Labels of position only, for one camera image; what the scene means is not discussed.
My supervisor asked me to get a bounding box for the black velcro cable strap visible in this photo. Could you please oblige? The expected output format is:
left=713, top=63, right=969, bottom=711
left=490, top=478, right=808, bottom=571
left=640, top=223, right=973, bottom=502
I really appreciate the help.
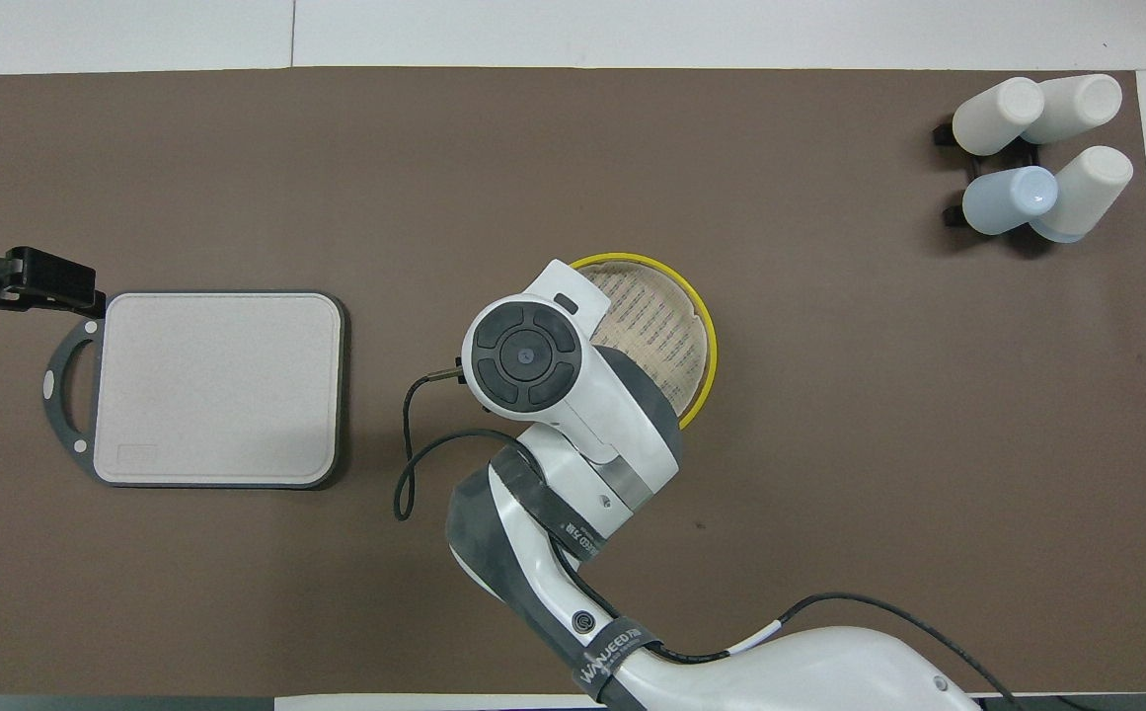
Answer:
left=573, top=617, right=664, bottom=704

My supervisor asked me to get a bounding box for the light blue plastic cup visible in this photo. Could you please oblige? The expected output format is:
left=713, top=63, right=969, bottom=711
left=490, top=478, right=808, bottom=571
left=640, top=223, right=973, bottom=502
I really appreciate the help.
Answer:
left=962, top=166, right=1059, bottom=236

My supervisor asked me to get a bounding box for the black cup rack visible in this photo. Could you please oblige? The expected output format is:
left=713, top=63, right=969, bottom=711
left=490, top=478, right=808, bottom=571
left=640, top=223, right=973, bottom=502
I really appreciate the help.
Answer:
left=932, top=117, right=1045, bottom=230

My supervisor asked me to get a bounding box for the yellow bamboo steamer basket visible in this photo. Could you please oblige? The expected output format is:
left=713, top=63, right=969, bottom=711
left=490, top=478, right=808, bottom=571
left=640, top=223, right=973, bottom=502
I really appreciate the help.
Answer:
left=676, top=375, right=719, bottom=432

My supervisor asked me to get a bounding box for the white cutting board grey rim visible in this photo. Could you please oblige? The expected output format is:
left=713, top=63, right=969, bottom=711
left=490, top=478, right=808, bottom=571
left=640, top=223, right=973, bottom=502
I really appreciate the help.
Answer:
left=41, top=289, right=348, bottom=491

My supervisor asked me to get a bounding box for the white plastic cup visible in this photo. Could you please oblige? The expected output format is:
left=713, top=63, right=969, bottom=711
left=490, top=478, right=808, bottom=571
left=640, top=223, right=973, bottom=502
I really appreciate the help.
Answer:
left=1022, top=74, right=1123, bottom=146
left=952, top=77, right=1045, bottom=157
left=1030, top=146, right=1134, bottom=244

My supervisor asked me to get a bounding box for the yellow bowl with mesh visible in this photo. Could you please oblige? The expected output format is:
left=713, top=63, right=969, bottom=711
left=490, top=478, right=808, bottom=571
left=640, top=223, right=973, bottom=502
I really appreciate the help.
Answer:
left=570, top=253, right=719, bottom=426

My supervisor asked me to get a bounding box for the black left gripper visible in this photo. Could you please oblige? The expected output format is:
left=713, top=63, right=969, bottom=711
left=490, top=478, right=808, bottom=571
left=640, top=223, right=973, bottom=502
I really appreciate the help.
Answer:
left=0, top=227, right=107, bottom=327

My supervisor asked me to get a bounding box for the brown table mat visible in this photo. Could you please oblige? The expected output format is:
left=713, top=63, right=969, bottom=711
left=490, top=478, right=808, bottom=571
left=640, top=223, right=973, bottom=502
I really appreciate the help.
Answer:
left=0, top=66, right=1146, bottom=695

